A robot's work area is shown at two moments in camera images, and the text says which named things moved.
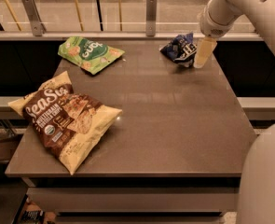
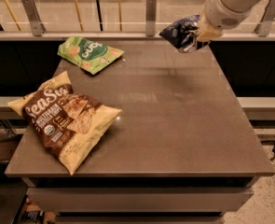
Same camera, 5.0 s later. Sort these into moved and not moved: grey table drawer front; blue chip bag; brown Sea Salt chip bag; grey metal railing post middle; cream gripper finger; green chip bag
Moved: blue chip bag; cream gripper finger
Not moved: grey table drawer front; brown Sea Salt chip bag; green chip bag; grey metal railing post middle
